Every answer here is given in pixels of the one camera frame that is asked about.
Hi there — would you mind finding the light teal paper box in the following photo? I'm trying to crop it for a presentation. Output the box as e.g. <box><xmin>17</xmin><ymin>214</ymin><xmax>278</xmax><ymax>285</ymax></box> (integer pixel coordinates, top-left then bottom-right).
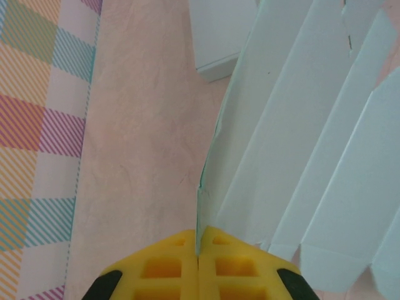
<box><xmin>187</xmin><ymin>0</ymin><xmax>261</xmax><ymax>84</ymax></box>
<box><xmin>195</xmin><ymin>0</ymin><xmax>400</xmax><ymax>298</ymax></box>

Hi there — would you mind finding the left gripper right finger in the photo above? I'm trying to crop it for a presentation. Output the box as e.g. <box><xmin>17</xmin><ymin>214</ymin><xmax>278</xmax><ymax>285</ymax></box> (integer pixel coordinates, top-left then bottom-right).
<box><xmin>198</xmin><ymin>225</ymin><xmax>317</xmax><ymax>300</ymax></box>

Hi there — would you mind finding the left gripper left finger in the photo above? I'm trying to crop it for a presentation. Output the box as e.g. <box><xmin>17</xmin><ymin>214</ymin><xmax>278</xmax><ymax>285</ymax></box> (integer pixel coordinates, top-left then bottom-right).
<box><xmin>82</xmin><ymin>229</ymin><xmax>199</xmax><ymax>300</ymax></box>

